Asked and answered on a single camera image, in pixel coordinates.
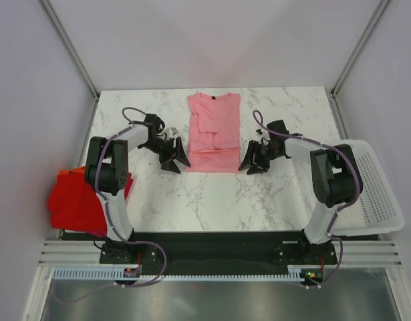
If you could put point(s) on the right aluminium frame post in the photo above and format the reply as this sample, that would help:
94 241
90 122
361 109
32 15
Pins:
365 37

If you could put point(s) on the left aluminium frame post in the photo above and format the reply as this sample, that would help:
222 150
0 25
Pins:
69 47

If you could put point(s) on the orange folded t shirt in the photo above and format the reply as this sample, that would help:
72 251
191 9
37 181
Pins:
79 170

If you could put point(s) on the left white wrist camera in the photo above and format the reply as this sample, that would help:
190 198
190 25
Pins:
170 132

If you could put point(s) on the aluminium frame post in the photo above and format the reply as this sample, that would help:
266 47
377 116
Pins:
365 37
69 47

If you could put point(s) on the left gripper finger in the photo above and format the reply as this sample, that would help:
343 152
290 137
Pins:
180 154
170 166

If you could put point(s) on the front aluminium frame rail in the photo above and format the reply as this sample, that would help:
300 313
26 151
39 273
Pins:
355 254

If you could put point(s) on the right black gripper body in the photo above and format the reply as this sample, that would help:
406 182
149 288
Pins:
264 154

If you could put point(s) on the white plastic laundry basket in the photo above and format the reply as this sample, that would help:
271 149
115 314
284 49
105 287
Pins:
377 210

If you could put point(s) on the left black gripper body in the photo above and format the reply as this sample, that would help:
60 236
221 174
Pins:
164 149

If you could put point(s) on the white slotted cable duct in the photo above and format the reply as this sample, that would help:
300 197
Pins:
136 274

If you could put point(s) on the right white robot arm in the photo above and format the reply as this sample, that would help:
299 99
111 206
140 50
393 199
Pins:
335 177

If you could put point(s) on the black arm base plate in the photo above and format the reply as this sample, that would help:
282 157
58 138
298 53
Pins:
210 266

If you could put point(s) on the red folded t shirt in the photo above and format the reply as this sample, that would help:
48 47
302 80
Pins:
67 202

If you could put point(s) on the pink t shirt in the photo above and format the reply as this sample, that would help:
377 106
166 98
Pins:
214 133

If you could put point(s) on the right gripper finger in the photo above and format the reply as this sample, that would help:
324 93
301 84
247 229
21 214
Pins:
254 170
248 160

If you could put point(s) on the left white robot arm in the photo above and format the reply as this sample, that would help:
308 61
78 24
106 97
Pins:
107 172

